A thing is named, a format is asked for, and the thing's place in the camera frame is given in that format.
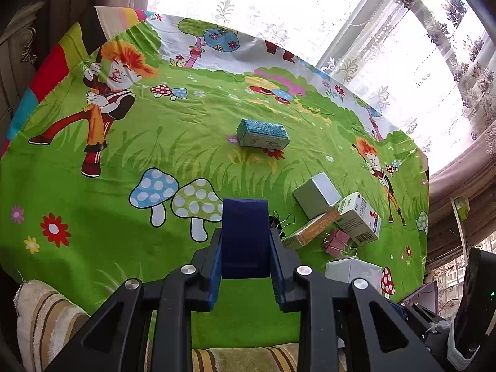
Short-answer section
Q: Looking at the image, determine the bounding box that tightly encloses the medicine box tall white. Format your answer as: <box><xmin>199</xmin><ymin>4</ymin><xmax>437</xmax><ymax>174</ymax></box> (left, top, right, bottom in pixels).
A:
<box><xmin>325</xmin><ymin>258</ymin><xmax>382</xmax><ymax>293</ymax></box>

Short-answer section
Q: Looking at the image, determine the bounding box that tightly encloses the pink binder clip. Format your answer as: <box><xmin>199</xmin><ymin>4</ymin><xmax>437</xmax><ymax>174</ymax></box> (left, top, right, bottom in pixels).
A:
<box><xmin>323</xmin><ymin>229</ymin><xmax>357</xmax><ymax>258</ymax></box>

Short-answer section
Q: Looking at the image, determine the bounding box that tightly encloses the dental orange long box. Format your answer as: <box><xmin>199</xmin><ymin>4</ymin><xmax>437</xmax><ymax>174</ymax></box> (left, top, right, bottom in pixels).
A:
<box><xmin>281</xmin><ymin>206</ymin><xmax>340</xmax><ymax>250</ymax></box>

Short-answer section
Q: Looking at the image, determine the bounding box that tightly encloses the medicine box red figure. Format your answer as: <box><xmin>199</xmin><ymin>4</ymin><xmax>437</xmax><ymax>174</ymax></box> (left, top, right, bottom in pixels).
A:
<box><xmin>335</xmin><ymin>192</ymin><xmax>382</xmax><ymax>246</ymax></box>

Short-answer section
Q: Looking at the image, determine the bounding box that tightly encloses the black binder clip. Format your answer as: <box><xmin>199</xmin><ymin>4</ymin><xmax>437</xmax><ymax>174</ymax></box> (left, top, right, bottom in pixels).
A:
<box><xmin>269</xmin><ymin>211</ymin><xmax>296</xmax><ymax>238</ymax></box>

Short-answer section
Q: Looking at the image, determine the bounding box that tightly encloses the navy blue box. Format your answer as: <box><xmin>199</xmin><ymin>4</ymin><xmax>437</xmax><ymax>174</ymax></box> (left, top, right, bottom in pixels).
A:
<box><xmin>221</xmin><ymin>198</ymin><xmax>270</xmax><ymax>280</ymax></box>

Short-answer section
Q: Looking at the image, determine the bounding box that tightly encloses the purple storage box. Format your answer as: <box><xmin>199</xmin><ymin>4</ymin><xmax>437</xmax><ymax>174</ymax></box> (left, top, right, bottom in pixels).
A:
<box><xmin>400</xmin><ymin>281</ymin><xmax>439</xmax><ymax>314</ymax></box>

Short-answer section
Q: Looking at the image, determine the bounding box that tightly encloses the black phone on gripper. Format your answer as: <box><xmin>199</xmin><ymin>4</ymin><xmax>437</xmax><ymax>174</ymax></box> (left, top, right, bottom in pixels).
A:
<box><xmin>447</xmin><ymin>248</ymin><xmax>495</xmax><ymax>371</ymax></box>

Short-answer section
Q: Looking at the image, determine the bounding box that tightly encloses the striped towel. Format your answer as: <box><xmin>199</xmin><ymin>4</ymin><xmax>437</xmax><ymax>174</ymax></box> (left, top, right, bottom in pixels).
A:
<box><xmin>15</xmin><ymin>278</ymin><xmax>346</xmax><ymax>372</ymax></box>

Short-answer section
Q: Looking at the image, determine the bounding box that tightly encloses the white shelf with green item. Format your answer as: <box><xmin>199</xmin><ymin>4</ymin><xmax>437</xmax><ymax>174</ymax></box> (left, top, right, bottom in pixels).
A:
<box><xmin>451</xmin><ymin>197</ymin><xmax>470</xmax><ymax>250</ymax></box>

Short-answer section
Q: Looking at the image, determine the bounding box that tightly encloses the silver white cube box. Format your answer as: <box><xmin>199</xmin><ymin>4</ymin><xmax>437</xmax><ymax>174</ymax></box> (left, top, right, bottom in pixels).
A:
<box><xmin>293</xmin><ymin>172</ymin><xmax>342</xmax><ymax>219</ymax></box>

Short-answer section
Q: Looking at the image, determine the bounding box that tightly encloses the mauve curtain right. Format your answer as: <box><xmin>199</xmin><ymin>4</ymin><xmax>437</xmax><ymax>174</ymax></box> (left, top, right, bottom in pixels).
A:
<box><xmin>425</xmin><ymin>124</ymin><xmax>495</xmax><ymax>272</ymax></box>

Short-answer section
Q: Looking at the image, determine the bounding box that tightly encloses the teal small box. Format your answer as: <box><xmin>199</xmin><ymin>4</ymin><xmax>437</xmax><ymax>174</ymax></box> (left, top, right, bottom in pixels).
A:
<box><xmin>236</xmin><ymin>118</ymin><xmax>291</xmax><ymax>150</ymax></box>

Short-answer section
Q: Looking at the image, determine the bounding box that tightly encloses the cartoon green tablecloth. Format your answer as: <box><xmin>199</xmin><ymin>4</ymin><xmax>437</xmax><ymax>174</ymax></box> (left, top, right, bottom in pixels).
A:
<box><xmin>0</xmin><ymin>6</ymin><xmax>431</xmax><ymax>349</ymax></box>

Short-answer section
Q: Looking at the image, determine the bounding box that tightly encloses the white lace curtain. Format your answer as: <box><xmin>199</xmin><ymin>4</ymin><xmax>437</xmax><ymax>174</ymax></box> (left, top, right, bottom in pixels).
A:
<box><xmin>148</xmin><ymin>0</ymin><xmax>495</xmax><ymax>172</ymax></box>

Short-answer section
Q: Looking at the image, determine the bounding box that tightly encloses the white dresser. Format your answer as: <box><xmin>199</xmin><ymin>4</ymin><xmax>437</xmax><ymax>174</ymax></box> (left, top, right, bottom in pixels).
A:
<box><xmin>0</xmin><ymin>2</ymin><xmax>44</xmax><ymax>141</ymax></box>

